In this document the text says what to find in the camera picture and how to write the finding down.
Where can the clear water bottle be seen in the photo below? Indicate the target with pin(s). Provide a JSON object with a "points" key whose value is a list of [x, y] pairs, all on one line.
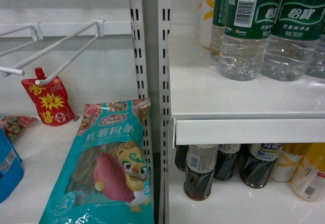
{"points": [[246, 35]]}

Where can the white shelf board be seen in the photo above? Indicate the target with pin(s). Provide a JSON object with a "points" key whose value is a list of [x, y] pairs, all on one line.
{"points": [[207, 108]]}

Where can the rear water bottle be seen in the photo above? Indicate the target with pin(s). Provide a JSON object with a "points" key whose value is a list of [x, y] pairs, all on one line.
{"points": [[218, 23]]}

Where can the green label water bottle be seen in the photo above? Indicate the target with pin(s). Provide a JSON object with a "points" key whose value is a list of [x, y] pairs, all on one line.
{"points": [[293, 39]]}

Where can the dark tea bottle front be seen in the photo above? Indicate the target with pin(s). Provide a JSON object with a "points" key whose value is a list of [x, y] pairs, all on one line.
{"points": [[200, 166]]}

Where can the dark tea bottle rear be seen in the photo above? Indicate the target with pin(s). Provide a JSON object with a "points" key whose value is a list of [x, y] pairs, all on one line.
{"points": [[227, 157]]}

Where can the teal sweet potato noodle bag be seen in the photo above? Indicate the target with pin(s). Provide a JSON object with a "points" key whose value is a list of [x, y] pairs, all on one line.
{"points": [[105, 178]]}

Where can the suntory dark tea bottle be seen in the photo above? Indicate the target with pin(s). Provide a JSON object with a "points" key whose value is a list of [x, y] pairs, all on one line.
{"points": [[257, 161]]}

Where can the red sauce pouch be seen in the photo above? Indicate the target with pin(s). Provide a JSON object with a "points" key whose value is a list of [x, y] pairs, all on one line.
{"points": [[51, 100]]}

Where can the yellow white drink bottle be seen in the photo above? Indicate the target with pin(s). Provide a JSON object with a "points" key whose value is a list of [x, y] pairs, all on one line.
{"points": [[288, 161]]}

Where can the floral snack bag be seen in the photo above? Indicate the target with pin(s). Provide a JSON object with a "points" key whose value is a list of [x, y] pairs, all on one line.
{"points": [[13, 125]]}

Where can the blue package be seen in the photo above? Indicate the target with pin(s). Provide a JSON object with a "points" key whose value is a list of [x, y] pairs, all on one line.
{"points": [[11, 167]]}

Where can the right yellow drink bottle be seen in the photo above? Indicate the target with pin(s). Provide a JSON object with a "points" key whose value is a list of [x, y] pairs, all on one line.
{"points": [[308, 180]]}

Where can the white wire display hook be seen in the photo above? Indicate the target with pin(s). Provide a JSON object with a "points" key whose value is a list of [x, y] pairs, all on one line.
{"points": [[17, 68]]}

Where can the white slotted upright post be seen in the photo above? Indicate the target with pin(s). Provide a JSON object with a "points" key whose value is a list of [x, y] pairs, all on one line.
{"points": [[151, 28]]}

